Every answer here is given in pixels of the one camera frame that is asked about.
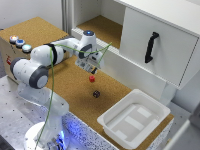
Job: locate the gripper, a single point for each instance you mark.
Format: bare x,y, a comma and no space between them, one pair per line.
87,62

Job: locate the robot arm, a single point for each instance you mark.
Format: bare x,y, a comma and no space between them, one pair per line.
33,71

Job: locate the pink block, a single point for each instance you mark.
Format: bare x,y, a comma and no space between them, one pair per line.
92,78

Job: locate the purple block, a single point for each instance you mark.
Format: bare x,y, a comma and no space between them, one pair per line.
96,94

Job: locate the green button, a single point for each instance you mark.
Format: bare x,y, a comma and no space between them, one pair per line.
26,48

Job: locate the blue button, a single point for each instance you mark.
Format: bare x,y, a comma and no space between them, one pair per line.
20,42

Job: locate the white sliding door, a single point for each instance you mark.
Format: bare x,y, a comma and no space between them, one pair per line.
156,46

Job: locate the white plastic box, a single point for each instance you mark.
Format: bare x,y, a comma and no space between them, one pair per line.
133,118

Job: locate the red button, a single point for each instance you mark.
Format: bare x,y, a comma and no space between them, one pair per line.
13,39

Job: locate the white cabinet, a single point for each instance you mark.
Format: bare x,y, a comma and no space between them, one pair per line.
166,13

